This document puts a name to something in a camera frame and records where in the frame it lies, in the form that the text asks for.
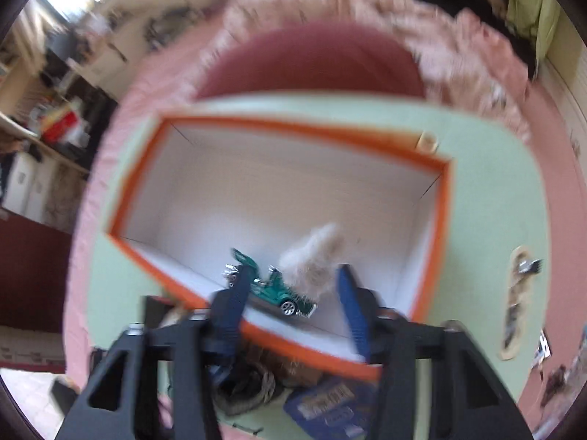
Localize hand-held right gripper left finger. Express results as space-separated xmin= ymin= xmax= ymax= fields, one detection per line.
xmin=55 ymin=275 xmax=253 ymax=440

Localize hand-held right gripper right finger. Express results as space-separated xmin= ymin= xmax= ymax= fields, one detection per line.
xmin=337 ymin=263 xmax=535 ymax=440

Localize green toy car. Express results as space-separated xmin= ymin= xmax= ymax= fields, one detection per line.
xmin=224 ymin=247 xmax=319 ymax=319

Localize white fluffy pom-pom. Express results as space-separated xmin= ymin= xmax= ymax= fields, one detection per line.
xmin=279 ymin=222 xmax=344 ymax=301

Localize orange cardboard box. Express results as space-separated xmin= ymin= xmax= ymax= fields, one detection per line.
xmin=106 ymin=117 xmax=455 ymax=383

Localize green cartoon desk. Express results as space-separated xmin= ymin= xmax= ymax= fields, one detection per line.
xmin=85 ymin=94 xmax=551 ymax=440

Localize crumpled paper scraps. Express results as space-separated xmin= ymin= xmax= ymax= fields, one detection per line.
xmin=502 ymin=279 xmax=528 ymax=351

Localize dark red door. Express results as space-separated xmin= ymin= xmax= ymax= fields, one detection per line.
xmin=0 ymin=211 xmax=76 ymax=335

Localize red package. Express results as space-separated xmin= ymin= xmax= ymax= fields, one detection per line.
xmin=41 ymin=110 xmax=79 ymax=145

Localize pink pillow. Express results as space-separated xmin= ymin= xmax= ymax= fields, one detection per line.
xmin=195 ymin=23 xmax=427 ymax=102

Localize pink floral quilt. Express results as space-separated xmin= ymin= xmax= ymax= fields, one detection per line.
xmin=197 ymin=0 xmax=533 ymax=147

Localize green curtain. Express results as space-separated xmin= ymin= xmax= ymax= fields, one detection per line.
xmin=486 ymin=0 xmax=562 ymax=60

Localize coiled brown cord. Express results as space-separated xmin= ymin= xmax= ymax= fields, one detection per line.
xmin=215 ymin=360 xmax=276 ymax=418

